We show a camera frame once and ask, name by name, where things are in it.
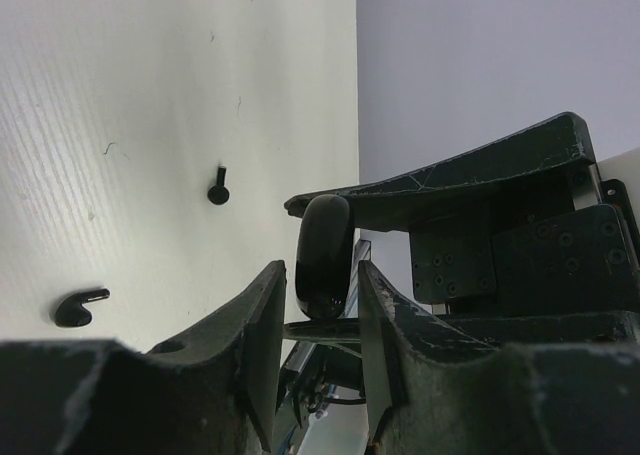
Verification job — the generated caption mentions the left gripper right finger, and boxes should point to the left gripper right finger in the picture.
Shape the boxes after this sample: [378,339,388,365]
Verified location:
[358,261,639,454]

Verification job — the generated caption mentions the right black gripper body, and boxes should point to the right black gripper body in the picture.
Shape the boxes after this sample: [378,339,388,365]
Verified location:
[408,166,639,340]

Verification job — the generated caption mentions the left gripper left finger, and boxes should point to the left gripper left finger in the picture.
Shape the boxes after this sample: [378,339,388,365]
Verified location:
[1,261,286,454]

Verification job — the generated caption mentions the black earbud charging case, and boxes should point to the black earbud charging case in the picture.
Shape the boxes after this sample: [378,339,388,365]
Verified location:
[295,195,355,320]

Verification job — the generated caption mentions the black earbud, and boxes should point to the black earbud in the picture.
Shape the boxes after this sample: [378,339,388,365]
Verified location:
[207,165,230,206]
[52,288,111,328]

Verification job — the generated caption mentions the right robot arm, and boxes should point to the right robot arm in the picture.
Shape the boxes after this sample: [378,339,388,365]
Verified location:
[285,112,639,345]

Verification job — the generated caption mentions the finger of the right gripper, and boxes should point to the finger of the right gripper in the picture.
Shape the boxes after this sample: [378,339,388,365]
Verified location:
[284,112,595,232]
[283,319,361,345]

